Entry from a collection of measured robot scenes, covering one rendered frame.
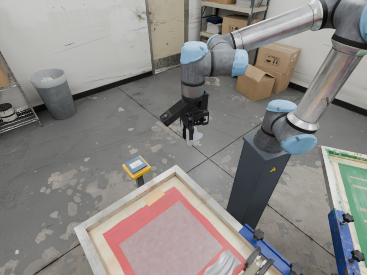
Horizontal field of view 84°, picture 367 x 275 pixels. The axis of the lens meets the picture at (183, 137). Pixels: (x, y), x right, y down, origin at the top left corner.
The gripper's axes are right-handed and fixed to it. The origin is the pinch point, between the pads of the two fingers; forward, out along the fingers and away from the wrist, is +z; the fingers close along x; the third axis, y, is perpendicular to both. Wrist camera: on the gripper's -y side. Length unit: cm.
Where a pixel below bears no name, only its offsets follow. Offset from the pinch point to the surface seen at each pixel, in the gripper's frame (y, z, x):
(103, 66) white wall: -21, 91, 337
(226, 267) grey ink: 4, 40, -35
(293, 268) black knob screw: 23, 30, -46
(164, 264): -19, 41, -25
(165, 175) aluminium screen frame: -5.0, 37.3, 16.1
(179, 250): -11.3, 40.7, -21.7
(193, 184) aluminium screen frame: 6.5, 37.2, 4.8
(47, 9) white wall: -73, -3, 320
